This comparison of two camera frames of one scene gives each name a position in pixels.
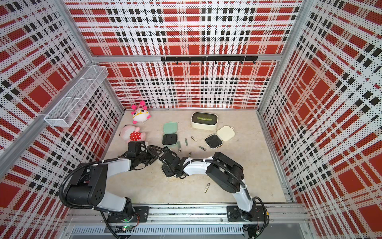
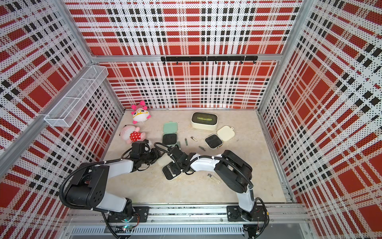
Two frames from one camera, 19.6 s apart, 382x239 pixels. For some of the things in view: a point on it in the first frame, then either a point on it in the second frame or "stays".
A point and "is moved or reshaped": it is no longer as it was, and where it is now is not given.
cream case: [215, 141] stays
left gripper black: [153, 154] stays
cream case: [169, 172] is moved or reshaped
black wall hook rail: [215, 59] stays
